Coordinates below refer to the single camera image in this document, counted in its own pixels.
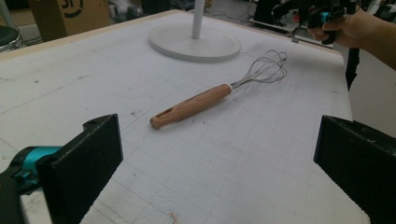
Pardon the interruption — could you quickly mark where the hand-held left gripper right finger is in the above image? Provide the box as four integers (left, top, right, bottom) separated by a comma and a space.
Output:
313, 115, 396, 224

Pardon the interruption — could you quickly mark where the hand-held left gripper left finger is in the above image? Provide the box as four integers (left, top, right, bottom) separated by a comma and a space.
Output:
35, 113, 124, 224

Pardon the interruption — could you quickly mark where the wooden handle wire whisk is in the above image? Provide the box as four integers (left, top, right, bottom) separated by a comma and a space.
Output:
149, 49, 288, 130

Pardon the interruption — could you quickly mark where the white round stand base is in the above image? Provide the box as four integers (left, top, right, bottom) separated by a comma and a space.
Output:
148, 0, 242, 63

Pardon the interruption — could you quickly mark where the black round stool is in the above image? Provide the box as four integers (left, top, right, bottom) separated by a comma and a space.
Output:
0, 25, 23, 53

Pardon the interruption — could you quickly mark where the brown cardboard box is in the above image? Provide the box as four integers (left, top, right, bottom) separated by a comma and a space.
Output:
27, 0, 111, 43

